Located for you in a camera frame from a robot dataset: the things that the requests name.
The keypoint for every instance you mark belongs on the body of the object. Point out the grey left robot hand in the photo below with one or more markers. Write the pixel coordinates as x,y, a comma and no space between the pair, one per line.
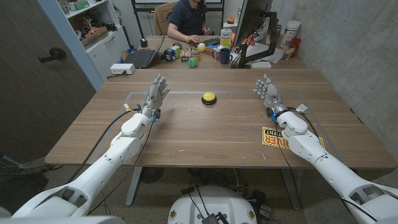
155,93

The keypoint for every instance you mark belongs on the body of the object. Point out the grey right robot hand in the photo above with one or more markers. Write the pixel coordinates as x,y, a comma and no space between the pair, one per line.
270,93

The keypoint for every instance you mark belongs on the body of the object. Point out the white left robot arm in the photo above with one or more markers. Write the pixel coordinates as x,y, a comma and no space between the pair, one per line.
102,161

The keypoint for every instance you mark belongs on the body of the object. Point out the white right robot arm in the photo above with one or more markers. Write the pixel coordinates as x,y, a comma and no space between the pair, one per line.
335,168

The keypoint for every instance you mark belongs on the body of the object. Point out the yellow black driver sticker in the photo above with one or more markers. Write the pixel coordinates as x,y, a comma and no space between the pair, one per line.
273,137

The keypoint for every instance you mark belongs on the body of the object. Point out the yellow push button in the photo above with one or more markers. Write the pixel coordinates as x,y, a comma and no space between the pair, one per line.
209,97

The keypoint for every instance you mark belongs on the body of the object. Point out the white flat box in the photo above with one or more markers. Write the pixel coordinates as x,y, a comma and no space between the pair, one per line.
260,64

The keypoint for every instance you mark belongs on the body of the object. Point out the black laptop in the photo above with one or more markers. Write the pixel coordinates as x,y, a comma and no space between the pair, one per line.
143,56

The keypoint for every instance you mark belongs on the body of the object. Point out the white power strip box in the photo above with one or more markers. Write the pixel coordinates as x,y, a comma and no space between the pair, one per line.
122,68

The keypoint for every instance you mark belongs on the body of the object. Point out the green ball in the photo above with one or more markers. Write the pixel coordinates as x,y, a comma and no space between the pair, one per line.
192,62

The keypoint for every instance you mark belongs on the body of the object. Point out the red plastic cup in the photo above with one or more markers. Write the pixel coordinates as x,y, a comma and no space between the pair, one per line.
295,46

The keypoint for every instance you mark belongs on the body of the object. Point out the stacked colourful rings toy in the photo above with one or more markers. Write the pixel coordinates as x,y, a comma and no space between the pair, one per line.
195,54

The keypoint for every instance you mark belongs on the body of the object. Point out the dark blue mug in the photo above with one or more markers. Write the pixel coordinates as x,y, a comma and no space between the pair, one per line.
225,56

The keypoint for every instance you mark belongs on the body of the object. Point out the white cylindrical wipes container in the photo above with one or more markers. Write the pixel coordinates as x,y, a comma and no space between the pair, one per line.
290,32

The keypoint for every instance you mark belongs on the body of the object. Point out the yellow ball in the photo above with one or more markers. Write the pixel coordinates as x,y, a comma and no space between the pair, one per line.
201,47

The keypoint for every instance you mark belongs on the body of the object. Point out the white carton box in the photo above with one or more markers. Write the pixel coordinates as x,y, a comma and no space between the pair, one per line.
225,38

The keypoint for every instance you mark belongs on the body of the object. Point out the brown office chair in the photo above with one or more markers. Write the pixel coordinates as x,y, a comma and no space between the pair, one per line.
161,18

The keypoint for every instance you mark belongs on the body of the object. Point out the black keyboard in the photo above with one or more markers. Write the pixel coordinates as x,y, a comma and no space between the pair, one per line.
210,41

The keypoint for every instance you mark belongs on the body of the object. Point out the black computer monitor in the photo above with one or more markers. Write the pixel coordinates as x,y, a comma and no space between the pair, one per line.
251,18

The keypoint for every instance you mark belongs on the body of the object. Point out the seated person dark shirt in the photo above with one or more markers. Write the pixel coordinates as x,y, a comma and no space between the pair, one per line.
187,18

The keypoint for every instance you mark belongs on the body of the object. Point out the black floor fan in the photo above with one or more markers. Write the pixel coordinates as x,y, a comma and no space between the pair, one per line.
151,175

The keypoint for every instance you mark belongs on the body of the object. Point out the white shelf cabinet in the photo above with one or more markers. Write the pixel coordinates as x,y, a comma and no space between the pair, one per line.
96,34

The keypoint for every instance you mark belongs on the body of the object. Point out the cardboard box on shelf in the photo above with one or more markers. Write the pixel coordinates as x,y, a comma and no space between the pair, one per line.
94,36

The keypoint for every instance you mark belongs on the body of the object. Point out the white robot torso base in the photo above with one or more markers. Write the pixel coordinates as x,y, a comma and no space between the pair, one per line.
212,205

